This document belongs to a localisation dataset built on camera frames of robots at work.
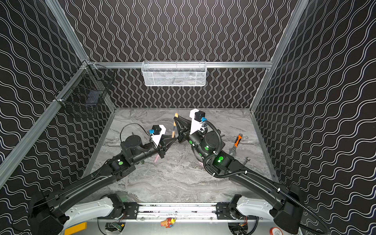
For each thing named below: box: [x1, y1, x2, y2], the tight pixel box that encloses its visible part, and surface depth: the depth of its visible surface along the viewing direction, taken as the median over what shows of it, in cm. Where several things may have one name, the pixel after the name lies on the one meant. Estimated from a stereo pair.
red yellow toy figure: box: [160, 217, 177, 229], surface depth 70 cm
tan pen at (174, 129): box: [171, 118, 177, 139], surface depth 64 cm
